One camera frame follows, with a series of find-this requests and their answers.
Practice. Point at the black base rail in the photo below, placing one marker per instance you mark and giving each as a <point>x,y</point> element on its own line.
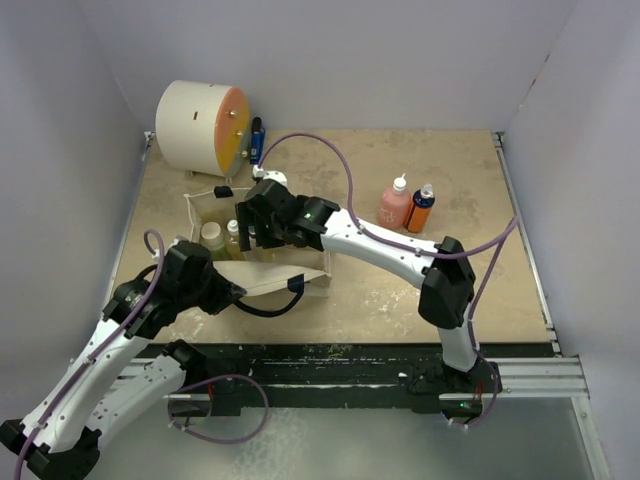
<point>409,376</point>

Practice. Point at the orange blue pump bottle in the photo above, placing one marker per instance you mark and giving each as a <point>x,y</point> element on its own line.
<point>422,202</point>

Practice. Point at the blue lighter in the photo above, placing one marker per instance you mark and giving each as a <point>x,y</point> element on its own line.
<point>257,140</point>

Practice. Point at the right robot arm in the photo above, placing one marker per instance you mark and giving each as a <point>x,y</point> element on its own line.
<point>440,271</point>

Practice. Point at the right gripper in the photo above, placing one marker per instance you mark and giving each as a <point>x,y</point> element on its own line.
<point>247,216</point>

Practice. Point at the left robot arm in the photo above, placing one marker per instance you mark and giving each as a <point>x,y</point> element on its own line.
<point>63,436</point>

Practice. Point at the beige canvas bag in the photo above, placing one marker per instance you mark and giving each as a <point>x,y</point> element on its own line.
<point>261,272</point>

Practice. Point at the green bottle cream cap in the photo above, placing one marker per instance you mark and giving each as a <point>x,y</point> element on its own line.
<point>212,237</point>

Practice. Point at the white cylinder drum orange face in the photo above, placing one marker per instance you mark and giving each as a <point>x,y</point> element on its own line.
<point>203,128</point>

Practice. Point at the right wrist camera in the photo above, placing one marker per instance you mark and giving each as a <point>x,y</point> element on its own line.
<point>260,174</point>

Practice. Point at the yellow bottle white cap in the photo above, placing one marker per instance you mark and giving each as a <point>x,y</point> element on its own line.
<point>233,241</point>

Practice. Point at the pink pump bottle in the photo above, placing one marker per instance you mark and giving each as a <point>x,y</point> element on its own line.
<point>394,204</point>

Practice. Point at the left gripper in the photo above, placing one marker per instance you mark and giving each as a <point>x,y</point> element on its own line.
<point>226,293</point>

